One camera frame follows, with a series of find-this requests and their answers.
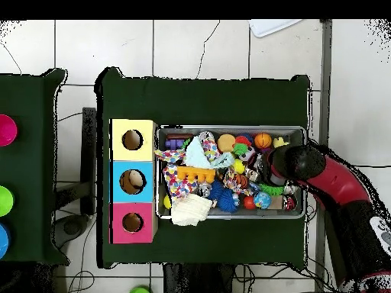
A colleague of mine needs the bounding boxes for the purple building block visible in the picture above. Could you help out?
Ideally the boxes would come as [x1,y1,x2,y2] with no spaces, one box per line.
[164,138,186,150]

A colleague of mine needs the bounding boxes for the pink bowl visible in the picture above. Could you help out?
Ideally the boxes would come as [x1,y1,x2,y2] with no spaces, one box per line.
[0,114,18,147]

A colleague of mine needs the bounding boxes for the grey round base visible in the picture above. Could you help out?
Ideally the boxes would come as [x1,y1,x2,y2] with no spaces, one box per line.
[54,213,90,248]

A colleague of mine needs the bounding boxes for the small soccer ball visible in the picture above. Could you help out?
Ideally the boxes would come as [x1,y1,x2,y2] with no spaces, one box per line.
[238,145,257,163]

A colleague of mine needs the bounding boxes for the blue globe ball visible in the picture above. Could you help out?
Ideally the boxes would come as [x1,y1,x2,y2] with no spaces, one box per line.
[253,191,272,211]

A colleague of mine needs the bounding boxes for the dark green table cloth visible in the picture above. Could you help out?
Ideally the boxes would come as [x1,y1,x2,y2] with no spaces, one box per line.
[95,66,311,269]
[0,68,69,265]

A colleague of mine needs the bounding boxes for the black cable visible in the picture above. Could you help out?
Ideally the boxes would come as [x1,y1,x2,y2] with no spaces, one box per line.
[351,163,391,169]

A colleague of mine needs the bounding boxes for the colourful dotted cloth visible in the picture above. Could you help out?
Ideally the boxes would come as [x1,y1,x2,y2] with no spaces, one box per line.
[153,130,221,203]

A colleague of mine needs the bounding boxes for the wooden box with three holes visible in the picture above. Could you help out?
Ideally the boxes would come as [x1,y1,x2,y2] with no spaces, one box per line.
[108,118,159,245]

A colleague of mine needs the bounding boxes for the orange building block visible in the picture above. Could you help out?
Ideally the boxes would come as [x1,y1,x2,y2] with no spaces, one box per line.
[176,165,217,184]

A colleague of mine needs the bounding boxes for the black metal stand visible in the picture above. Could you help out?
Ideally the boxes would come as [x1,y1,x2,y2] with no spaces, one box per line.
[80,106,97,216]

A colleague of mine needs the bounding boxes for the orange foam disc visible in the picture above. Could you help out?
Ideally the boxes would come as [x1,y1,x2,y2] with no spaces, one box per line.
[216,133,237,153]

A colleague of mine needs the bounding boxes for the blue bowl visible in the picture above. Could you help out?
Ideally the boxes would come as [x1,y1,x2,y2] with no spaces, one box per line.
[0,224,10,259]

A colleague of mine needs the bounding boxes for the yellow duck toy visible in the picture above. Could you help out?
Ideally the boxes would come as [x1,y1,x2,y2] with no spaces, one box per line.
[272,136,290,150]

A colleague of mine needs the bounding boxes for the white plastic tray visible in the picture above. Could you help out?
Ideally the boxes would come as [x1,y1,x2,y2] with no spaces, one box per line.
[248,19,303,38]

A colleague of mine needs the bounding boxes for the cream waffle cloth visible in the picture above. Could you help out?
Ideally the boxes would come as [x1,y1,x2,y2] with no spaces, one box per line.
[170,193,214,227]

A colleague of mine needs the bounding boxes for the metal mesh bin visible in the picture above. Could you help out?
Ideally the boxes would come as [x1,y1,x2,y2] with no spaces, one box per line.
[154,124,307,220]

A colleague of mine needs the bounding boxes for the green bowl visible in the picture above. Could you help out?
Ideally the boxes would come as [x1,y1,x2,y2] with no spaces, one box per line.
[0,185,15,217]

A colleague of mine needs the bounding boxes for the orange mini basketball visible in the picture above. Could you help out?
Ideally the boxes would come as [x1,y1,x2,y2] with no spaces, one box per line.
[254,131,273,150]

